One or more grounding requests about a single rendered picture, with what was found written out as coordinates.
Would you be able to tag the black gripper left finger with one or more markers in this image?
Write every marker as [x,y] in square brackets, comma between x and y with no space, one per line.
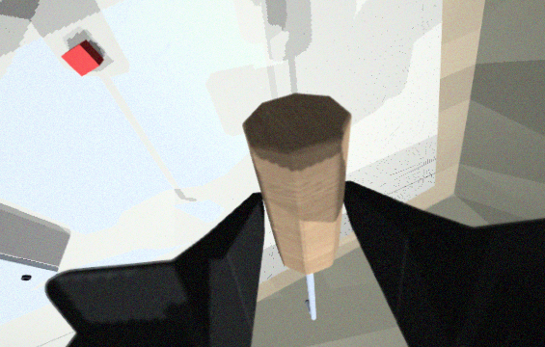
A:
[211,288]

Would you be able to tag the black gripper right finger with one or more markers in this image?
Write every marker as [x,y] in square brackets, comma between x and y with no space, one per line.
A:
[437,275]

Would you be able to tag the red block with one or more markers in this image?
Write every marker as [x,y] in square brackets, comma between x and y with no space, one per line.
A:
[83,58]

